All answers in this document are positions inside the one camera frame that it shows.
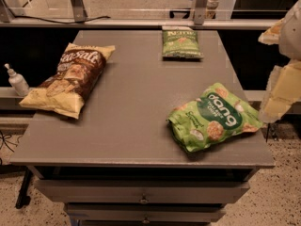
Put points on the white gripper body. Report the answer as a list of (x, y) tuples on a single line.
[(292, 35)]

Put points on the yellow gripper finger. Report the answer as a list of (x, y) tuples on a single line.
[(271, 35), (282, 91)]

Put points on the green rice chip bag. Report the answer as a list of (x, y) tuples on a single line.
[(216, 115)]

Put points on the small green chip bag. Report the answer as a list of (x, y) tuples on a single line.
[(180, 42)]

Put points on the brown sea salt chip bag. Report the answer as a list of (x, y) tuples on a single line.
[(66, 92)]

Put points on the lower grey drawer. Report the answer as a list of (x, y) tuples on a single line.
[(143, 213)]

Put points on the grey drawer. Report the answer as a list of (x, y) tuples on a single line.
[(143, 213), (142, 192)]

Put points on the upper grey drawer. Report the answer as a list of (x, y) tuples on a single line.
[(142, 192)]

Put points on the white pump bottle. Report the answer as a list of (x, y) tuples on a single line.
[(17, 81)]

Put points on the black table leg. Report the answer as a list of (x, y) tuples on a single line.
[(23, 199)]

